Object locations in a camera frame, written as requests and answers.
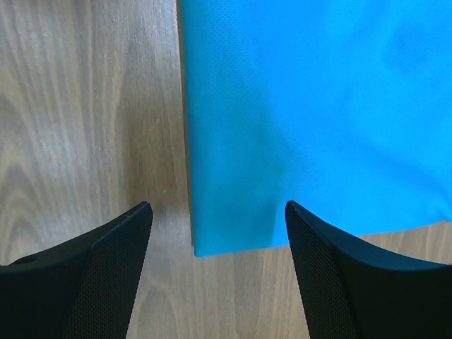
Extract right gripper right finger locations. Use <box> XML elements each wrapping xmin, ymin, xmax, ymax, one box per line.
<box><xmin>285</xmin><ymin>201</ymin><xmax>451</xmax><ymax>338</ymax></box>

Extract teal blue t shirt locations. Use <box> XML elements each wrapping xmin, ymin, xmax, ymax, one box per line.
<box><xmin>181</xmin><ymin>1</ymin><xmax>451</xmax><ymax>256</ymax></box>

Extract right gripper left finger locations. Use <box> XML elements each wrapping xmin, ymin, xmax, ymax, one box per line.
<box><xmin>1</xmin><ymin>201</ymin><xmax>153</xmax><ymax>338</ymax></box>

